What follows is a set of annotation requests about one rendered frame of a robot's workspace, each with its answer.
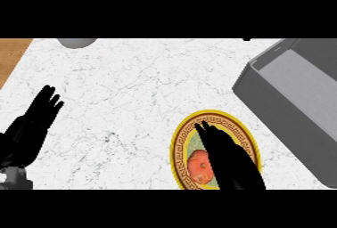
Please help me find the orange squash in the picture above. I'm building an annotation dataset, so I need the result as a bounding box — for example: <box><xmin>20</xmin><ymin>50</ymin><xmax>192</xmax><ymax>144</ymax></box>
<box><xmin>186</xmin><ymin>149</ymin><xmax>216</xmax><ymax>185</ymax></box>

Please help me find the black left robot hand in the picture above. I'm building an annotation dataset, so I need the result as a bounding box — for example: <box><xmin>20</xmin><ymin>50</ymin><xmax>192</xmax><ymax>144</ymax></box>
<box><xmin>0</xmin><ymin>85</ymin><xmax>66</xmax><ymax>169</ymax></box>

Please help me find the grey open box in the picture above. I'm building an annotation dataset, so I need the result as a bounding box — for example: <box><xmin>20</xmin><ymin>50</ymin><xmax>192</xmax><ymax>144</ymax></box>
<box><xmin>232</xmin><ymin>38</ymin><xmax>337</xmax><ymax>189</ymax></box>

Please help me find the yellow patterned plate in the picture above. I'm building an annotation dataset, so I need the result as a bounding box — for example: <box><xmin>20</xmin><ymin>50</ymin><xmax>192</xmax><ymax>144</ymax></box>
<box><xmin>168</xmin><ymin>109</ymin><xmax>263</xmax><ymax>191</ymax></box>

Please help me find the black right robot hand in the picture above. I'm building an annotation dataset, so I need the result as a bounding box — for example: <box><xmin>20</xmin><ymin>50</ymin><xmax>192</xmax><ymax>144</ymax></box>
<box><xmin>193</xmin><ymin>120</ymin><xmax>267</xmax><ymax>191</ymax></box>

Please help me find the grey rounded object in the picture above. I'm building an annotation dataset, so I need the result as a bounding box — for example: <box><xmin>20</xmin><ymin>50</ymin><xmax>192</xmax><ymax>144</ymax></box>
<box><xmin>56</xmin><ymin>38</ymin><xmax>97</xmax><ymax>50</ymax></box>

